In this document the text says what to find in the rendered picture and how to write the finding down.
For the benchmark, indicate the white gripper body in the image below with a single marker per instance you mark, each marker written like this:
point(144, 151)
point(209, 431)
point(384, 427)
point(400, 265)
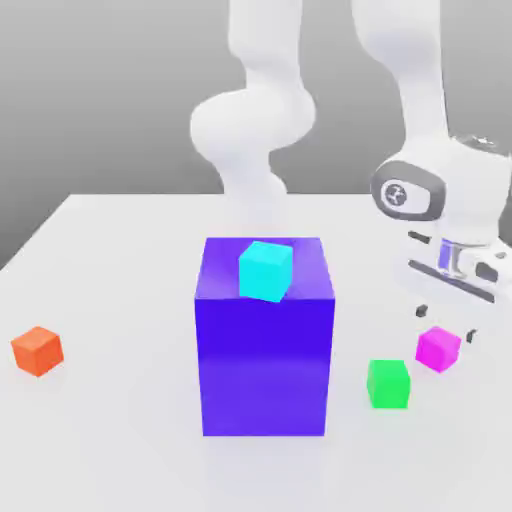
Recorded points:
point(444, 290)

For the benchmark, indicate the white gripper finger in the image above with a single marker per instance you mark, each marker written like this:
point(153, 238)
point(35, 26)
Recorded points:
point(421, 310)
point(471, 335)

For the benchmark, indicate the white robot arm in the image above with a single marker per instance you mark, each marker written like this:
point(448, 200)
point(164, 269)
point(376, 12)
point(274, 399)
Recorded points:
point(260, 120)

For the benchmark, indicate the small magenta cube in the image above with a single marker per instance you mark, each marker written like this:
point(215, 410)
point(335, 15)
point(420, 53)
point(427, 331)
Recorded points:
point(438, 349)

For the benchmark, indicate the small green cube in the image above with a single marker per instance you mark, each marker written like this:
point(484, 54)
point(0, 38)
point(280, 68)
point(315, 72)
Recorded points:
point(388, 384)

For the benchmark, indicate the small cyan cube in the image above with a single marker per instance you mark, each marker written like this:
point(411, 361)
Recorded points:
point(264, 272)

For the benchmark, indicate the small orange cube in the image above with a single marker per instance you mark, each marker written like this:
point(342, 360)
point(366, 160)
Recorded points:
point(36, 352)

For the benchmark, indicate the large purple box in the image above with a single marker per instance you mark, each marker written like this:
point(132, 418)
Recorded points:
point(264, 360)

